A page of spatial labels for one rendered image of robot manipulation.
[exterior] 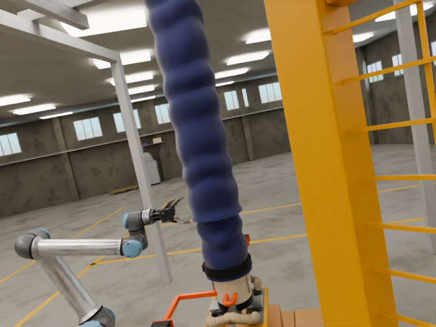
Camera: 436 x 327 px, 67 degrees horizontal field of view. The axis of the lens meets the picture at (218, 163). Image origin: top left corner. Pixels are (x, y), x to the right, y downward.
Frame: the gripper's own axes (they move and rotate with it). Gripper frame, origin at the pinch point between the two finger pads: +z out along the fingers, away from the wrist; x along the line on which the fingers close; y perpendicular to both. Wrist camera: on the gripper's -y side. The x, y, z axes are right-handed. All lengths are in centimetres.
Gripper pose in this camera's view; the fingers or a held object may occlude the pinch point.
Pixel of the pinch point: (187, 209)
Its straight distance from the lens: 185.8
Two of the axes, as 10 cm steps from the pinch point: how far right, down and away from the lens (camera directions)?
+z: 9.7, -1.8, -1.8
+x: -2.0, -9.7, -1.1
